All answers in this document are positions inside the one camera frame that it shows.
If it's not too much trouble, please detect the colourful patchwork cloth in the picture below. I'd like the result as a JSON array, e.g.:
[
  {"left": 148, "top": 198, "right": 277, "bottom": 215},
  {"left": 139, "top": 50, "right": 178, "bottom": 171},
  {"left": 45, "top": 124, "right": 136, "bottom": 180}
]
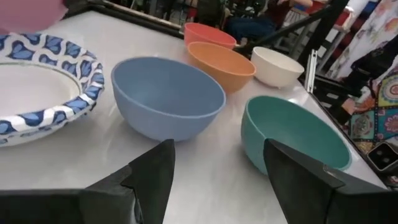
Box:
[{"left": 341, "top": 67, "right": 398, "bottom": 156}]

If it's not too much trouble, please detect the teal bowl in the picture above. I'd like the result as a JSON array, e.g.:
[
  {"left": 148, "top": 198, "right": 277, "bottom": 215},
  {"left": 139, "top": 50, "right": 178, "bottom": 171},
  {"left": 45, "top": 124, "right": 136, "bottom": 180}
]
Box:
[{"left": 241, "top": 95, "right": 353, "bottom": 175}]

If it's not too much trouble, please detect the person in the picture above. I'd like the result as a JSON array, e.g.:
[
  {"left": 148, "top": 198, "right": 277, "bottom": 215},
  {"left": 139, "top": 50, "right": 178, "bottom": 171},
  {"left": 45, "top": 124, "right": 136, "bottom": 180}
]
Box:
[{"left": 223, "top": 0, "right": 315, "bottom": 44}]

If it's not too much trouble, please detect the blue bowl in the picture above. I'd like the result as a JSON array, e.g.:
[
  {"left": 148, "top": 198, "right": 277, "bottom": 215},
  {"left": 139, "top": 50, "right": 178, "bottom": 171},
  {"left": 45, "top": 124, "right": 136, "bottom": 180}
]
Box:
[{"left": 111, "top": 56, "right": 227, "bottom": 142}]

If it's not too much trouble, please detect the orange bowl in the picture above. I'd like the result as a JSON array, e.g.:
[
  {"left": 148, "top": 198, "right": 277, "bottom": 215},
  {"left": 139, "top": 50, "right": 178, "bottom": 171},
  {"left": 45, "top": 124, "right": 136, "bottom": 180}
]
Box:
[{"left": 187, "top": 41, "right": 257, "bottom": 94}]

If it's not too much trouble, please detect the red bowl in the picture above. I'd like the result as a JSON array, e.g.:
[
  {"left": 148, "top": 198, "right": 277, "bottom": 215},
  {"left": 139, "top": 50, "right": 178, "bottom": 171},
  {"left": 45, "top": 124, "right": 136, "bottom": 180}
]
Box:
[{"left": 183, "top": 22, "right": 238, "bottom": 50}]

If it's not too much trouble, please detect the blue patterned paper plate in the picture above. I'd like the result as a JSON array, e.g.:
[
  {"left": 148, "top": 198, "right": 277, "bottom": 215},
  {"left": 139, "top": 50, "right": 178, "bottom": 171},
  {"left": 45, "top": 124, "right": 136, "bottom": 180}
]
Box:
[{"left": 0, "top": 32, "right": 105, "bottom": 147}]

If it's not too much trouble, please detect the white bowl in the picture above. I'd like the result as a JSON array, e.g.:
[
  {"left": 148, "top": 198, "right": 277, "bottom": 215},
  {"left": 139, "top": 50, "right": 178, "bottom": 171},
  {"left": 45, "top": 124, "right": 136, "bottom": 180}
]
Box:
[{"left": 250, "top": 46, "right": 305, "bottom": 89}]

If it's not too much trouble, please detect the white floral curtain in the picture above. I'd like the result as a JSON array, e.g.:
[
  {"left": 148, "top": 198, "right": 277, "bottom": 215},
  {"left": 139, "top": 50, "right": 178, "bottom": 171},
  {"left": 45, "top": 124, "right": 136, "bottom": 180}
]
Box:
[{"left": 326, "top": 0, "right": 398, "bottom": 82}]

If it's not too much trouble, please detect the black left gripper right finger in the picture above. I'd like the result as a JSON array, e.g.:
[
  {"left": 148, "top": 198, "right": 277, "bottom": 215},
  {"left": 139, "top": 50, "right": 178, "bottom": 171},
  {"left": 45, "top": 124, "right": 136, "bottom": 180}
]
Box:
[{"left": 263, "top": 139, "right": 386, "bottom": 224}]

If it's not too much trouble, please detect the silver metal bracket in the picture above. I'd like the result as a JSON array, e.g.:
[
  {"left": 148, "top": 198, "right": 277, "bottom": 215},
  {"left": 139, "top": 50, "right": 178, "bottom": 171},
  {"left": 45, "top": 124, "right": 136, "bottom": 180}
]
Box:
[{"left": 303, "top": 49, "right": 318, "bottom": 94}]

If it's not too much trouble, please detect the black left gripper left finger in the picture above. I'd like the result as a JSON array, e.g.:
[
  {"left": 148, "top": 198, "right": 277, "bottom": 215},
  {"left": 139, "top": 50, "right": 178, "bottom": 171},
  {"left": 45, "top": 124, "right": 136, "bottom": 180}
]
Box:
[{"left": 80, "top": 139, "right": 177, "bottom": 224}]

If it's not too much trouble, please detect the pink bowl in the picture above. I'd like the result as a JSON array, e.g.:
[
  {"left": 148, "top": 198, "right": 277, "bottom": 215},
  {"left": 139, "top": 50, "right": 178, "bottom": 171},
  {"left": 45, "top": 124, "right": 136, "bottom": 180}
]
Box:
[{"left": 0, "top": 0, "right": 69, "bottom": 35}]

